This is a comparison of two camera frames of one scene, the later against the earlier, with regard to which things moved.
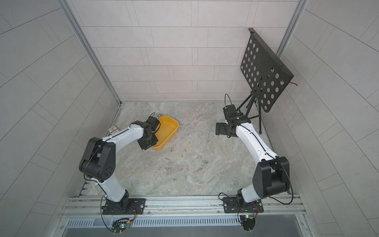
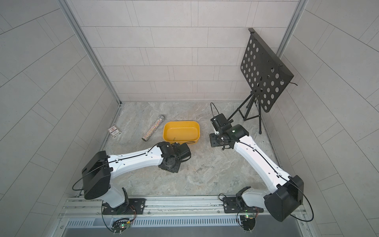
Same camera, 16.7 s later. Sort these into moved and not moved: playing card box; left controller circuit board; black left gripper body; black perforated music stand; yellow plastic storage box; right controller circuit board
Moved: yellow plastic storage box; black left gripper body
Not moved: black perforated music stand; right controller circuit board; playing card box; left controller circuit board
